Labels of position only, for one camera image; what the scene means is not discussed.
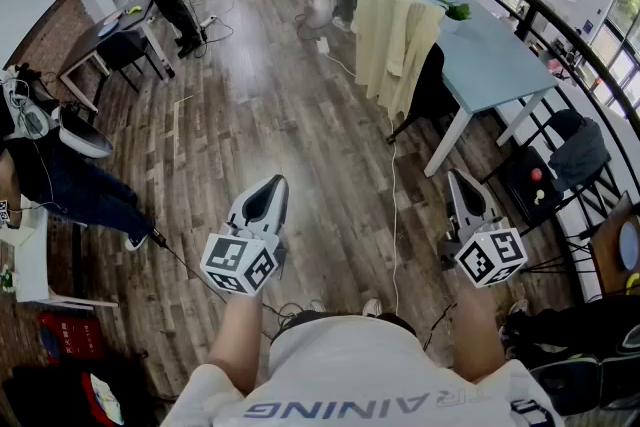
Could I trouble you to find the pale round plate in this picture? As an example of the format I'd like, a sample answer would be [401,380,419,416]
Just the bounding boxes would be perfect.
[97,10,124,38]

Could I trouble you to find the large glass window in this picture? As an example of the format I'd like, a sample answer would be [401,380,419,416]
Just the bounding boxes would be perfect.
[589,0,640,116]

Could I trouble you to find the black curved metal railing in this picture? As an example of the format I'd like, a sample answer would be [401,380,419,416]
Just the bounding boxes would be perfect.
[384,0,640,141]

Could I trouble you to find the black stool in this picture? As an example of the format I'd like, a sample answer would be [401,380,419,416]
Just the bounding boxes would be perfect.
[96,29,150,94]

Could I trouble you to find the pale yellow clothes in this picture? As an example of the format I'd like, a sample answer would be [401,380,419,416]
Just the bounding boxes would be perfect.
[350,0,446,121]

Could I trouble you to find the person's right forearm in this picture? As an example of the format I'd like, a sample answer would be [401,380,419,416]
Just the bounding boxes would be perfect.
[449,282,507,386]

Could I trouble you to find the grey jacket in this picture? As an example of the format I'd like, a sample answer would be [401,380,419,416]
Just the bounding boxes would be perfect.
[548,109,612,194]

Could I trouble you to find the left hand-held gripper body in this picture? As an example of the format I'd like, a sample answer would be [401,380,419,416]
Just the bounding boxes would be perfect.
[199,217,289,298]

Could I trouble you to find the red box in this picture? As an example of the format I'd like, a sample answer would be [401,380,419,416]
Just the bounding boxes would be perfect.
[38,312,105,365]

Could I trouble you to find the black floor cable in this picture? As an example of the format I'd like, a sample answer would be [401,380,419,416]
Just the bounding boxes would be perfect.
[293,12,327,42]

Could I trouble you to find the person's black shorts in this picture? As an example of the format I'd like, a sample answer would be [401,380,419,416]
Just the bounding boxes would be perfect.
[277,309,417,337]

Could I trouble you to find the wooden side table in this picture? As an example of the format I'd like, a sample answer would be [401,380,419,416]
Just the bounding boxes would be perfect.
[589,192,640,296]

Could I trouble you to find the person's white t-shirt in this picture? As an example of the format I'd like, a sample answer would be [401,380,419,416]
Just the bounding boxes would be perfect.
[159,312,566,427]

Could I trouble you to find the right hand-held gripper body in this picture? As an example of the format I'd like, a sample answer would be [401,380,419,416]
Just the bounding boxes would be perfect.
[441,214,529,290]

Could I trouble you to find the blue round plate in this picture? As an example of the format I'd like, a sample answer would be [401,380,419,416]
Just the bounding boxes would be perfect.
[618,220,640,271]

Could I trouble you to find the black folding chair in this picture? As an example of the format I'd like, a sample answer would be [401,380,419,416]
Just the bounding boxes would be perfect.
[482,108,614,236]

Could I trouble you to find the person's left forearm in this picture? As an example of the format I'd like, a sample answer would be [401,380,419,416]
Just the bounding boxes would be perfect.
[207,289,265,396]

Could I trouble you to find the light blue table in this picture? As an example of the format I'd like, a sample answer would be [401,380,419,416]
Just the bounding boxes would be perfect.
[357,0,560,179]

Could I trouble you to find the potted green plant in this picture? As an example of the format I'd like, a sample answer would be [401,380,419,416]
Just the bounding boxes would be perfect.
[438,0,472,35]

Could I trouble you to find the dark table white legs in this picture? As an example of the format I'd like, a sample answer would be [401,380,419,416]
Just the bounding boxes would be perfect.
[58,0,176,112]

